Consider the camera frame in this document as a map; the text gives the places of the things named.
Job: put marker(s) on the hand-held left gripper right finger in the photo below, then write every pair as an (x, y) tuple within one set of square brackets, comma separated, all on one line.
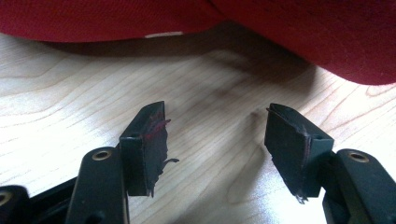
[(292, 146)]

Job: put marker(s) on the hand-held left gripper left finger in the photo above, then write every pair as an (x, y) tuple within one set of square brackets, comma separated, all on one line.
[(140, 155)]

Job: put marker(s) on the red cloth garment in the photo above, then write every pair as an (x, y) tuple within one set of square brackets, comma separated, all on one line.
[(280, 28)]

